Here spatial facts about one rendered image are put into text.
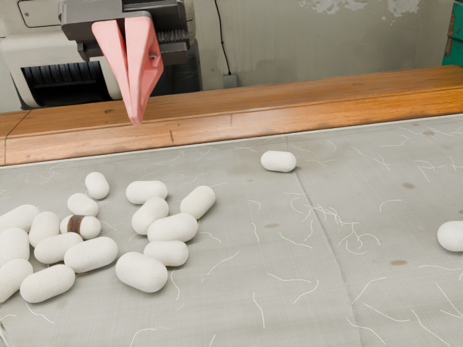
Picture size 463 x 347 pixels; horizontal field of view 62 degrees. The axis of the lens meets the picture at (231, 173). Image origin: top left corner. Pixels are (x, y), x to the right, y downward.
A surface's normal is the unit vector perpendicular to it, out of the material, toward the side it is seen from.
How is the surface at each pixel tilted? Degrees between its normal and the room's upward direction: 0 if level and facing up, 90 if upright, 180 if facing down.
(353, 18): 90
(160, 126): 45
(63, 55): 98
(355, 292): 0
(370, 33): 90
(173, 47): 40
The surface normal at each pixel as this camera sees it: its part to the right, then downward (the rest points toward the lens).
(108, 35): 0.06, 0.03
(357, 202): -0.07, -0.86
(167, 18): 0.14, 0.94
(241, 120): 0.03, -0.25
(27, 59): 0.07, 0.61
